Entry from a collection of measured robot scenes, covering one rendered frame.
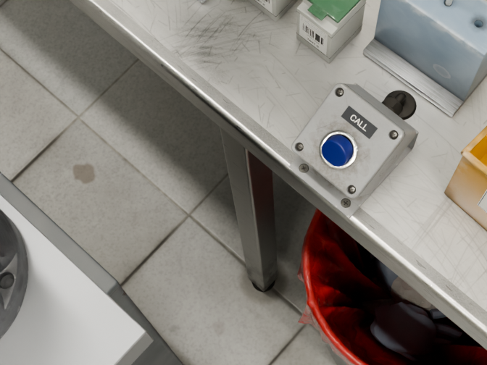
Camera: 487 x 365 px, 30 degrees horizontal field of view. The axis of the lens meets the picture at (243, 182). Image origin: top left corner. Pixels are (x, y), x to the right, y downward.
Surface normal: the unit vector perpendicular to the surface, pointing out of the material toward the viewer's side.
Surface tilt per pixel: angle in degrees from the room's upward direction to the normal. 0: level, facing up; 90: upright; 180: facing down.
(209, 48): 0
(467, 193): 90
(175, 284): 0
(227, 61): 0
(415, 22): 90
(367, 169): 30
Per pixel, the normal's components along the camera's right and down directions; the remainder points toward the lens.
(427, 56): -0.65, 0.73
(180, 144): -0.05, -0.33
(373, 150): -0.38, 0.07
